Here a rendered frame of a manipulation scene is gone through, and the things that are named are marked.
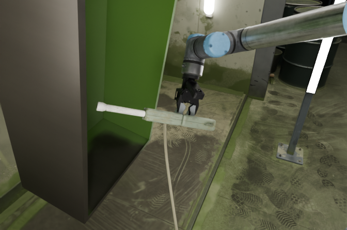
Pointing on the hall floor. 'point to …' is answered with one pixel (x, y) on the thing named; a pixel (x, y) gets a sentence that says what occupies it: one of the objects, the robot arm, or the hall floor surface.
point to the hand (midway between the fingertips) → (184, 122)
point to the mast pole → (299, 122)
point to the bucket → (275, 59)
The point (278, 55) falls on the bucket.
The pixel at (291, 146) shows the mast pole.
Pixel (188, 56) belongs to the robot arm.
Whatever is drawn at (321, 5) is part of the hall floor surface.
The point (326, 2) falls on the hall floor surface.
